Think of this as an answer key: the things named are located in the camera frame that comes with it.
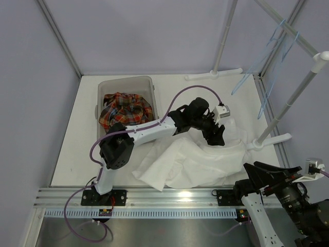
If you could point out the left aluminium frame post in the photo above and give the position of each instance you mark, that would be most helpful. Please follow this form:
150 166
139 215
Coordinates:
45 10

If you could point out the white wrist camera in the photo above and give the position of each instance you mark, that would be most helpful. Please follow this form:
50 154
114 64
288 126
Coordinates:
311 171
221 111

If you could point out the aluminium frame post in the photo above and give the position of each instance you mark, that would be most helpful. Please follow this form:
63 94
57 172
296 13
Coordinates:
45 10
292 18

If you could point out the grey translucent plastic bin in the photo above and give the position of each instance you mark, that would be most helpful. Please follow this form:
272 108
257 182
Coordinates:
141 85

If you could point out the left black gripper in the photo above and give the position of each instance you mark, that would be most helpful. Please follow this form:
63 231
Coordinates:
209 135

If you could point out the light blue wire hanger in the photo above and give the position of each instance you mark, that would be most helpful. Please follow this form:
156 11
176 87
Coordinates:
264 54

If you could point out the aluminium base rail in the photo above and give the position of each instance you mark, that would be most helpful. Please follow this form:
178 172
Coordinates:
136 197

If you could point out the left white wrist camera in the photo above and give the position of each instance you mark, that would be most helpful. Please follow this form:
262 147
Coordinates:
221 111

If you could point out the white shirt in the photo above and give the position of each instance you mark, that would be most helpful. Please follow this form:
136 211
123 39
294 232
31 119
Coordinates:
180 162

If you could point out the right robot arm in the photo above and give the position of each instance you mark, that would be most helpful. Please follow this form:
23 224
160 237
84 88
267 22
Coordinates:
309 220

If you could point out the white slotted cable duct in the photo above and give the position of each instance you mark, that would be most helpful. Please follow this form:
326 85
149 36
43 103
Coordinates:
147 213

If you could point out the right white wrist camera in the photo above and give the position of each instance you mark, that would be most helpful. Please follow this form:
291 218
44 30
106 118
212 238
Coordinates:
311 171

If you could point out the red plaid shirt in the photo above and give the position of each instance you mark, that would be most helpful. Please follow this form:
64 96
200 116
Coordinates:
127 109

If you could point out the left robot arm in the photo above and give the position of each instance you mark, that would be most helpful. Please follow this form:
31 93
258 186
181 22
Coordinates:
117 145

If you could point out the white clothes rack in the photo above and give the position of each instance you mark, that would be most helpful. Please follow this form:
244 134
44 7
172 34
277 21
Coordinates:
320 61

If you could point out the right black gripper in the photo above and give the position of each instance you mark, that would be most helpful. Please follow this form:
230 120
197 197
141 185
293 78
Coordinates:
260 177

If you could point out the right aluminium frame post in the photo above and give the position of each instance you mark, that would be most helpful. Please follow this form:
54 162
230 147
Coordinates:
292 18

